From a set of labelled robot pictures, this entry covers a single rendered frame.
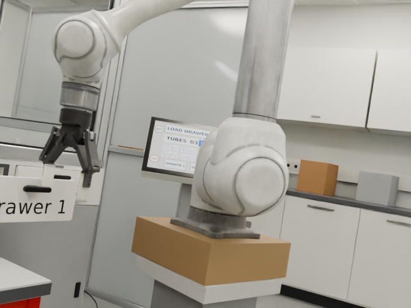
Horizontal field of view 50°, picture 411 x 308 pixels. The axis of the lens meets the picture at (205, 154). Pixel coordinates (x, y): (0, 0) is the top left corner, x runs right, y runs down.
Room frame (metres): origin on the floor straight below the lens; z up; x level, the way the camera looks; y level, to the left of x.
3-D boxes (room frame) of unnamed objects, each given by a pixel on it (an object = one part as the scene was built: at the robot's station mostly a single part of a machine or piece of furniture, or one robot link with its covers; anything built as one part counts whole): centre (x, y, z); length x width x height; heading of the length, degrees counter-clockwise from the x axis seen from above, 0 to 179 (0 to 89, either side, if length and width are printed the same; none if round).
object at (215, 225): (1.20, -0.07, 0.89); 0.22 x 0.18 x 0.06; 132
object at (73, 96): (1.08, 0.33, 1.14); 0.09 x 0.09 x 0.06
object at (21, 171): (1.55, 0.51, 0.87); 0.29 x 0.02 x 0.11; 145
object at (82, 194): (1.04, 0.27, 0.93); 0.03 x 0.01 x 0.07; 145
